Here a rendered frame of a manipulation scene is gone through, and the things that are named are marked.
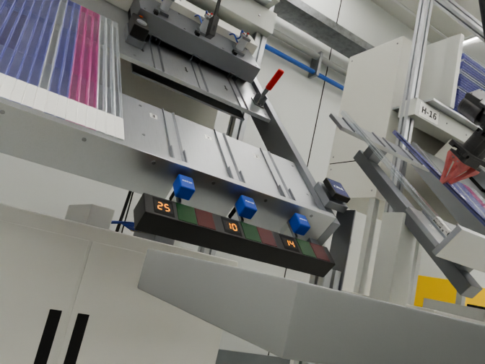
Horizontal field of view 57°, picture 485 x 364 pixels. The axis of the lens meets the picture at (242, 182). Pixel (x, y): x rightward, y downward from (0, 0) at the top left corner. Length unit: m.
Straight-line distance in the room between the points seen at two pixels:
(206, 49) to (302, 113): 2.26
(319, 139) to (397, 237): 2.42
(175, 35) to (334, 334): 0.97
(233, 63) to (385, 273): 0.63
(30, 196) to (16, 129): 1.97
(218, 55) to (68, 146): 0.63
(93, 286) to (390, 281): 0.63
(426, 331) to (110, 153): 0.47
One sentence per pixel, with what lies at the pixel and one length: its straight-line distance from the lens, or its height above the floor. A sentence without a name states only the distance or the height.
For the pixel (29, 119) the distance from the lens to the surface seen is 0.63.
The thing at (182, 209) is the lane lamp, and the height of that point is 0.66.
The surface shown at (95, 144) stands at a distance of 0.64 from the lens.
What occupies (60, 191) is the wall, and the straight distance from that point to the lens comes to 2.62.
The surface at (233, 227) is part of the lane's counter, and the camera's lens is 0.67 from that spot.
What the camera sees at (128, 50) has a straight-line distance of 1.03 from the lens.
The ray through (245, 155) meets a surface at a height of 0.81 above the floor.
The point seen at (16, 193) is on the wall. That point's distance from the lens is 2.59.
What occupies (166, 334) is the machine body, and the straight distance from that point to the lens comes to 1.04.
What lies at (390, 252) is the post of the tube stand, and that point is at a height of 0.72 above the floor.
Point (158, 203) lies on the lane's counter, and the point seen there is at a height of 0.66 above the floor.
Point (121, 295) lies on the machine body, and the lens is 0.99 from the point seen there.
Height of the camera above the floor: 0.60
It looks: 11 degrees up
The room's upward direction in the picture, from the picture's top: 13 degrees clockwise
